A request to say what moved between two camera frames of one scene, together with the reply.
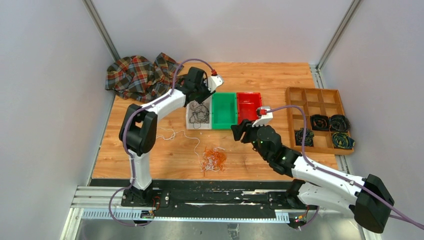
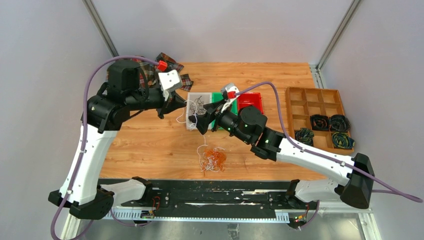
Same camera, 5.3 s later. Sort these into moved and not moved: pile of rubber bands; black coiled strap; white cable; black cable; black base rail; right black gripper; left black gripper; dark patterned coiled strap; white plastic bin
Moved: left black gripper; white cable; right black gripper
Not moved: black coiled strap; dark patterned coiled strap; white plastic bin; pile of rubber bands; black base rail; black cable
